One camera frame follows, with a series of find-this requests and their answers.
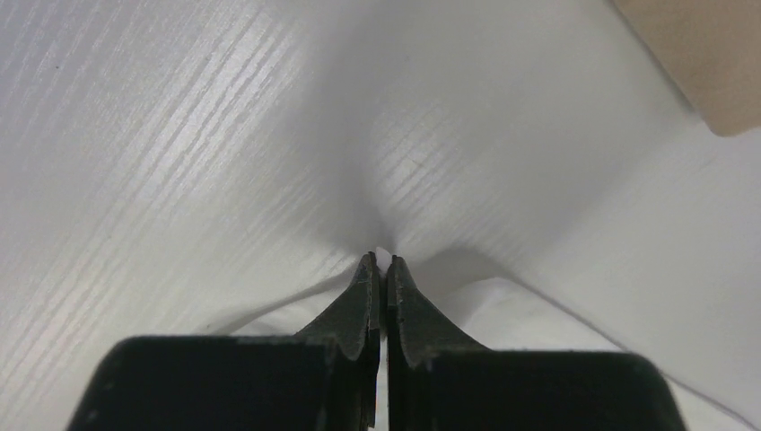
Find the folded tan t shirt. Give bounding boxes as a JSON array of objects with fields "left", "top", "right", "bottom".
[{"left": 615, "top": 0, "right": 760, "bottom": 136}]

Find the white t shirt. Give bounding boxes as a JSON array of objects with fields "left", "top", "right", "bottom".
[{"left": 202, "top": 246, "right": 761, "bottom": 431}]

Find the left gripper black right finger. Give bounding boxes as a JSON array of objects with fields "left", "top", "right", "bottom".
[{"left": 386, "top": 257, "right": 686, "bottom": 430}]

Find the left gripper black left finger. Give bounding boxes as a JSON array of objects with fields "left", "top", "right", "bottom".
[{"left": 68, "top": 253, "right": 381, "bottom": 430}]

